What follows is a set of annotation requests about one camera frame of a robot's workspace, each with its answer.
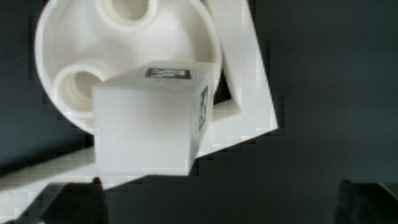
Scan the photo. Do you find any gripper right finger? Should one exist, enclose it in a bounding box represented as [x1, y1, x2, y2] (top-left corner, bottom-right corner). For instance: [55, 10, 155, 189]
[334, 180, 398, 224]

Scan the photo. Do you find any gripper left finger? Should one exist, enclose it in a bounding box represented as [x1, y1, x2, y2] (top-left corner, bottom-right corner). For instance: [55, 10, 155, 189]
[23, 178, 108, 224]

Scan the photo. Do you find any white stool leg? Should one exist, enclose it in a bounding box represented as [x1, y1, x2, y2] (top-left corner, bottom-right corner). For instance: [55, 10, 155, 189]
[92, 61, 217, 176]

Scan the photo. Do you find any white U-shaped fence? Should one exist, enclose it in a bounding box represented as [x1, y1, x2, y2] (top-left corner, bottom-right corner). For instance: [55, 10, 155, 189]
[0, 0, 277, 224]

